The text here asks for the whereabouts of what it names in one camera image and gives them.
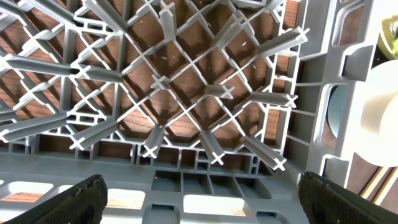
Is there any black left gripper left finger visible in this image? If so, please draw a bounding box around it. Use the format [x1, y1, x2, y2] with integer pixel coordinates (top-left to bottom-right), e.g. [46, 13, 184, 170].
[7, 174, 108, 224]

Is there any yellow green snack wrapper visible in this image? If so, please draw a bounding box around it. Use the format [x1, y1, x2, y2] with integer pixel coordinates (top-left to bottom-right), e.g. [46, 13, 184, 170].
[377, 12, 397, 60]

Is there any wooden chopstick lower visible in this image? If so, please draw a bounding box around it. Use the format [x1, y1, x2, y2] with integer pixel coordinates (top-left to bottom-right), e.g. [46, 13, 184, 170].
[373, 167, 397, 205]

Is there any wooden chopstick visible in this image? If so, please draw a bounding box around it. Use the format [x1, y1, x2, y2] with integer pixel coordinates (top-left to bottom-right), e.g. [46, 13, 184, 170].
[373, 167, 397, 205]
[360, 167, 389, 199]

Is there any white plastic cup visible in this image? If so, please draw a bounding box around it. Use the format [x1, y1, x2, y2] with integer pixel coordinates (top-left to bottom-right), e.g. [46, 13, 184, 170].
[361, 60, 397, 167]

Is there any grey plastic dishwasher rack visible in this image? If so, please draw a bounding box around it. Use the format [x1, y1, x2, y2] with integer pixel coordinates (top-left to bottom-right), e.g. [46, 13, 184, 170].
[1, 1, 378, 223]

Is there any light blue saucer plate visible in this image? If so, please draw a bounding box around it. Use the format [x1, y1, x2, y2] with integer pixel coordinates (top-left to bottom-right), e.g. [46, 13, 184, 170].
[327, 85, 348, 137]

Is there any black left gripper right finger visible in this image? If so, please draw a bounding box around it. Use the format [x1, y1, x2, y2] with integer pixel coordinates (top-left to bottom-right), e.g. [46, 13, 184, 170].
[298, 172, 397, 224]

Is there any wooden chopstick upper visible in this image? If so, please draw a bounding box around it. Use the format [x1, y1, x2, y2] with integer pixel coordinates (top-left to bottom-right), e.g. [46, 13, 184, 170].
[360, 167, 389, 199]

